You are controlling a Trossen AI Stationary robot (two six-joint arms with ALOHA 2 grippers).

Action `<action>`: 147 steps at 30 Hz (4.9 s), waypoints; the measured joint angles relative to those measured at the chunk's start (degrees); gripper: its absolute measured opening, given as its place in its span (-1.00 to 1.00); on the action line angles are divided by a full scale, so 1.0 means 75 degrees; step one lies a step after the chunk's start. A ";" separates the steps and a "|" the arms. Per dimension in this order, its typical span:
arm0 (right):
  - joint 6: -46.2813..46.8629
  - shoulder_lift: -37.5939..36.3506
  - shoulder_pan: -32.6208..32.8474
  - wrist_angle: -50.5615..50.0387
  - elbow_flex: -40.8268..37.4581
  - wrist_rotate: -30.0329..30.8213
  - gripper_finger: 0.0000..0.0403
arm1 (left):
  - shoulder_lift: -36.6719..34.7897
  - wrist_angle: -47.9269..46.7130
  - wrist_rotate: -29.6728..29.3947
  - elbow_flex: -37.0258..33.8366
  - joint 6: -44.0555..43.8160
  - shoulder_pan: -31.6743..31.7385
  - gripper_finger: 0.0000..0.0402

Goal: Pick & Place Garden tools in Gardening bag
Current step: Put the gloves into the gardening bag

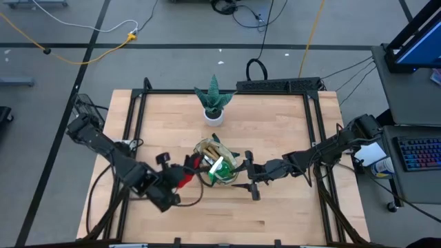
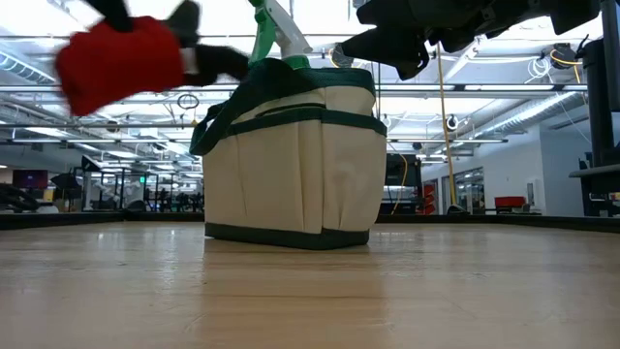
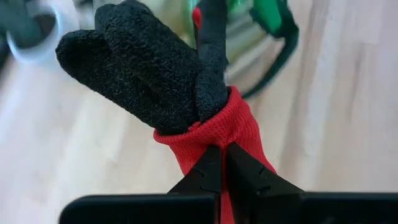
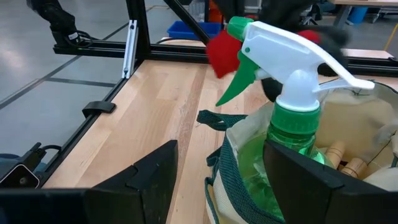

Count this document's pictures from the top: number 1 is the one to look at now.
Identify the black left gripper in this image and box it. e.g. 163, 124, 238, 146
155, 152, 211, 191

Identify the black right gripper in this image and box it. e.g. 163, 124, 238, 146
229, 149, 275, 202

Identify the red and black glove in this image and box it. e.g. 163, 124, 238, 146
176, 153, 205, 189

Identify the green spray bottle white nozzle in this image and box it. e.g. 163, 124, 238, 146
208, 156, 239, 186

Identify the beige green canvas gardening bag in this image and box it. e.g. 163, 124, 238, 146
192, 132, 241, 187

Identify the green plant in white pot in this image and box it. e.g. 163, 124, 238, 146
193, 74, 237, 127

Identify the black perforated equipment box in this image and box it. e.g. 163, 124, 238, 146
236, 76, 324, 92

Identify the black power supply box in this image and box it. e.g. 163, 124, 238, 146
72, 93, 106, 120

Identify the white paper sheet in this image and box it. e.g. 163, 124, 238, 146
354, 141, 388, 167

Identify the white and blue canister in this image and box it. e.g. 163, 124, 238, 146
370, 156, 396, 179

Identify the grey keyboard desk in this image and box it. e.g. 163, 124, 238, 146
380, 124, 441, 205

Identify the grey monitor desk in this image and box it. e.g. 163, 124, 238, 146
371, 44, 441, 127

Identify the backlit colourful keyboard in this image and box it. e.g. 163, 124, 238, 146
392, 136, 441, 172

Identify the grey floor bar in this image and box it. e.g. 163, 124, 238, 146
0, 76, 35, 87

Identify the person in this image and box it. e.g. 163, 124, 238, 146
413, 236, 441, 248

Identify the black computer monitor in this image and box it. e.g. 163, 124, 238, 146
382, 0, 441, 74

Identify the black looped floor cable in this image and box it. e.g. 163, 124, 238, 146
245, 0, 276, 82

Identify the yellow extension cord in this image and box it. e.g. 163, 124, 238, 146
0, 12, 138, 66
298, 0, 326, 79

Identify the thin black cable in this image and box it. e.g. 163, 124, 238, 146
136, 0, 159, 32
338, 65, 378, 107
335, 61, 376, 93
231, 0, 289, 32
322, 56, 374, 80

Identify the coiled black cable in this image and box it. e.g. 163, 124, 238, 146
209, 0, 238, 15

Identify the white floor cable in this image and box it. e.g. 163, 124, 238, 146
32, 0, 139, 34

